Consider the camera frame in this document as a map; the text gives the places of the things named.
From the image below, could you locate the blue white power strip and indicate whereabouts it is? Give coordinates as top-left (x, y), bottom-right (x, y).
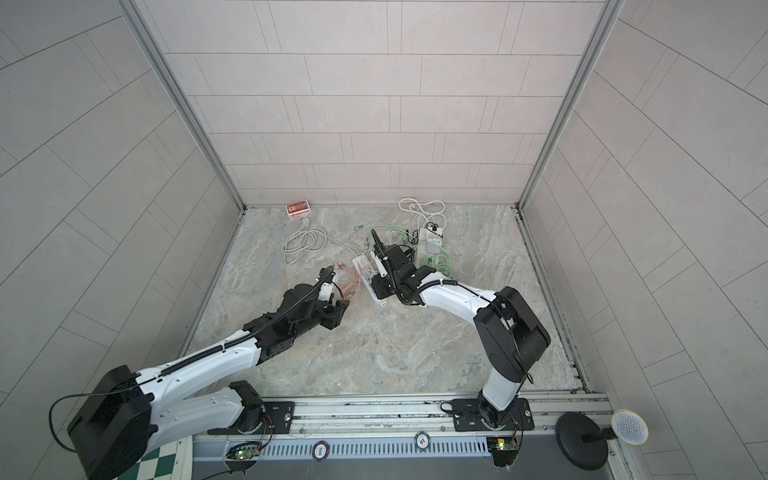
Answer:
top-left (352, 250), bottom-right (387, 306)

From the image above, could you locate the green white checkerboard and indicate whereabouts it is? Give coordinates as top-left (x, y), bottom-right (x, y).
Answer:
top-left (117, 437), bottom-right (193, 480)

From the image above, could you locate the green cable bundle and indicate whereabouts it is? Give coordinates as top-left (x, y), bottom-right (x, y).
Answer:
top-left (353, 220), bottom-right (452, 277)

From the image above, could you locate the aluminium rail base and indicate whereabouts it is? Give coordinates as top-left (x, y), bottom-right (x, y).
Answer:
top-left (192, 390), bottom-right (613, 465)

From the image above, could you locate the white charger with black cable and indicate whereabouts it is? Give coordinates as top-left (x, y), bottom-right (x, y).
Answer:
top-left (419, 222), bottom-right (443, 238)

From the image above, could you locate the pink cable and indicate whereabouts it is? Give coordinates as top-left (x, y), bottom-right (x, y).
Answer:
top-left (332, 261), bottom-right (364, 301)

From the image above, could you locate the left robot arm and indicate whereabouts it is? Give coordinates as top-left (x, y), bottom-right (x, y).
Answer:
top-left (67, 266), bottom-right (349, 479)

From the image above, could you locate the white power strip cord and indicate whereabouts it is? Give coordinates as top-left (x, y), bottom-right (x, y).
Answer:
top-left (398, 197), bottom-right (448, 232)

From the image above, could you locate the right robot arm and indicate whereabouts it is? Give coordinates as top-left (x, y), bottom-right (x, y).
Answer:
top-left (371, 231), bottom-right (551, 429)

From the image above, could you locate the grey coiled cable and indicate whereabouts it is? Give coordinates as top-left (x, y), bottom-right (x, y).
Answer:
top-left (283, 224), bottom-right (361, 265)

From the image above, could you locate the red small box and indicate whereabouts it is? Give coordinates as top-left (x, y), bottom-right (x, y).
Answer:
top-left (285, 200), bottom-right (311, 218)

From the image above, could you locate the colourful white power strip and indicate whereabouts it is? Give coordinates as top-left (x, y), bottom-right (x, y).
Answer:
top-left (415, 230), bottom-right (451, 276)

